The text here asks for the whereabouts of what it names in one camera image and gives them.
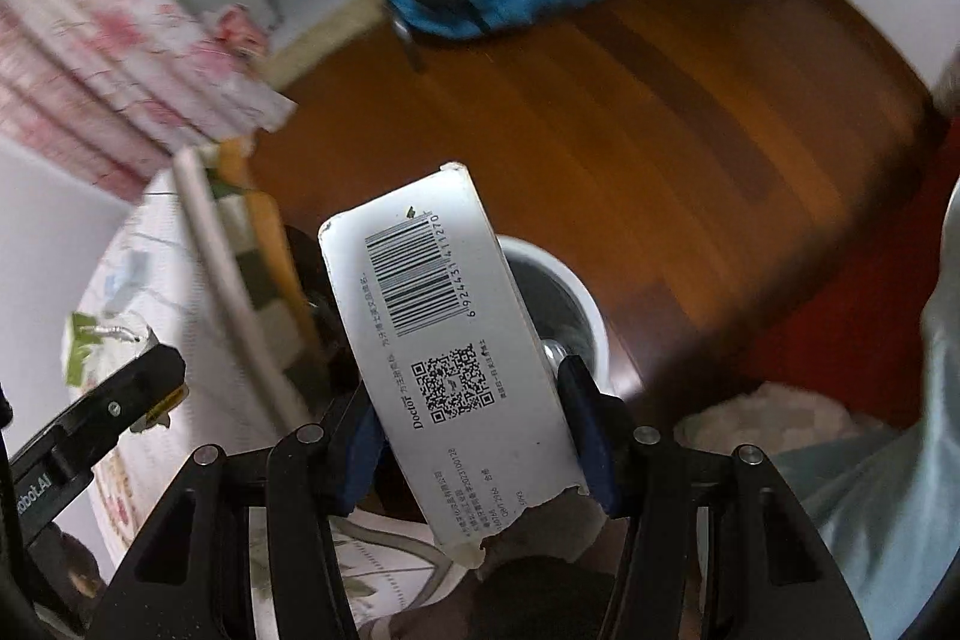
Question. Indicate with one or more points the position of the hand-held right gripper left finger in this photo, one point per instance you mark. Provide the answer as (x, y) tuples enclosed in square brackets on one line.
[(360, 445)]

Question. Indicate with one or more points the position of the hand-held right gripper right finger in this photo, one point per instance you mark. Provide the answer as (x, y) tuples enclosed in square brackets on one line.
[(592, 437)]

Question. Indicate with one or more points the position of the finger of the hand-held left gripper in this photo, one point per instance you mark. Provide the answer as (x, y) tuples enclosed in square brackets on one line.
[(124, 401)]

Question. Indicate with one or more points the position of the yellow white wrapper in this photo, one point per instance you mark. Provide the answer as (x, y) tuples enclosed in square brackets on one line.
[(166, 398)]

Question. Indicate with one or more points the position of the white box with barcode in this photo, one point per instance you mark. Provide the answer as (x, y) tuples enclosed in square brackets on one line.
[(450, 385)]

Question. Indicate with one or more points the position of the white trash bin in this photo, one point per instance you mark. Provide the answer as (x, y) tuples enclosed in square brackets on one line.
[(555, 302)]

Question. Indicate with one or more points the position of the green and white box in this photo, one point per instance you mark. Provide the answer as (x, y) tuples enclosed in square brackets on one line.
[(79, 355)]

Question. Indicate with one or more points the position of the patterned white tablecloth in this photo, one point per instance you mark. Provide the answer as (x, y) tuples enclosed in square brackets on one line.
[(150, 280)]

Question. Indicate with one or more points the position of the person's black trouser leg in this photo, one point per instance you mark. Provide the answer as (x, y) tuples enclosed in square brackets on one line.
[(547, 595)]

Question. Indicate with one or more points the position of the pale checkered cloth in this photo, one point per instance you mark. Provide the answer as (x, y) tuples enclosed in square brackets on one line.
[(765, 415)]

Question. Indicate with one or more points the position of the person's light blue clothing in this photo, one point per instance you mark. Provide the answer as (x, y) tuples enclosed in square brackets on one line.
[(900, 497)]

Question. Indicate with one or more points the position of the pink floral curtain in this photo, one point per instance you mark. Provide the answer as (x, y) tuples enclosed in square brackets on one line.
[(90, 48)]

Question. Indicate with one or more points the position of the black metal chair frame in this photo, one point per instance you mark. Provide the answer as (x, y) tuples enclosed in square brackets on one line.
[(409, 48)]

